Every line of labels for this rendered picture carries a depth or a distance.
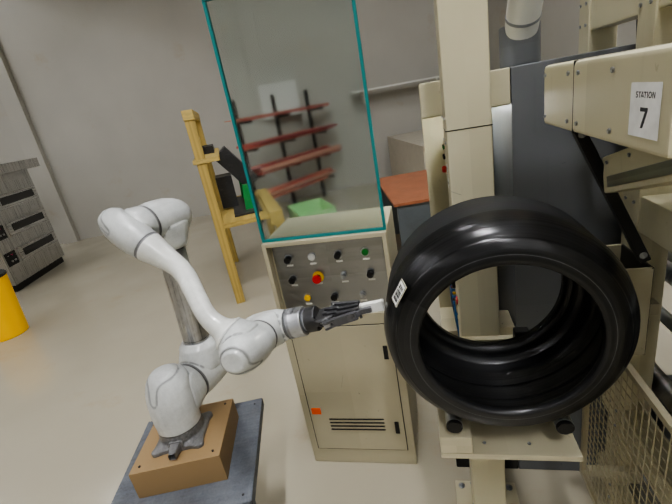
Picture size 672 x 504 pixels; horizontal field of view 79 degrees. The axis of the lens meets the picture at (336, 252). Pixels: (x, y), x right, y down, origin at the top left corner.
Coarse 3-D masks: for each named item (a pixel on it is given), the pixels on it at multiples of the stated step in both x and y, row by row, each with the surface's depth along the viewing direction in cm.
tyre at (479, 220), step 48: (432, 240) 96; (480, 240) 89; (528, 240) 87; (576, 240) 87; (432, 288) 94; (576, 288) 117; (624, 288) 88; (432, 336) 131; (528, 336) 126; (576, 336) 118; (624, 336) 90; (432, 384) 104; (480, 384) 124; (528, 384) 119; (576, 384) 99
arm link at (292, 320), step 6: (300, 306) 119; (288, 312) 118; (294, 312) 117; (300, 312) 117; (282, 318) 117; (288, 318) 117; (294, 318) 116; (300, 318) 116; (288, 324) 116; (294, 324) 116; (300, 324) 115; (288, 330) 116; (294, 330) 116; (300, 330) 116; (306, 330) 118; (288, 336) 118; (294, 336) 118; (300, 336) 118
